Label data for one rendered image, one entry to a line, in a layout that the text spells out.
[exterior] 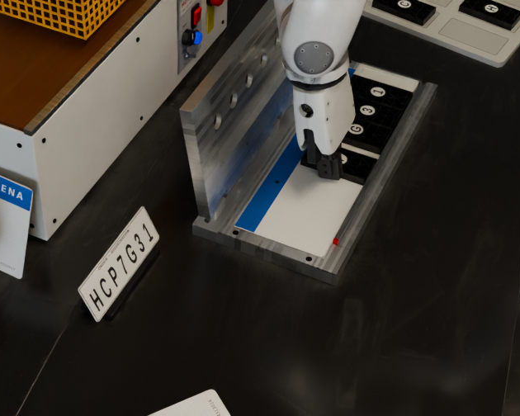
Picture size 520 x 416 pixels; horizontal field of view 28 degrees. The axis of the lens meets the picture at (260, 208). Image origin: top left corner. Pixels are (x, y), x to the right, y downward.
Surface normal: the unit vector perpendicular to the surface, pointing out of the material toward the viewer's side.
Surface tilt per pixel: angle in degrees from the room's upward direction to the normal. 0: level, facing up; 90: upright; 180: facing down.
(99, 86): 90
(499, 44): 0
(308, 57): 86
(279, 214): 0
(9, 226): 69
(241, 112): 81
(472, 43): 0
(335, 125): 76
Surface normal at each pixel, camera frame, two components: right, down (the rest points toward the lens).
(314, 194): 0.04, -0.71
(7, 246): -0.43, 0.31
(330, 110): 0.84, 0.21
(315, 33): -0.11, 0.60
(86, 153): 0.91, 0.32
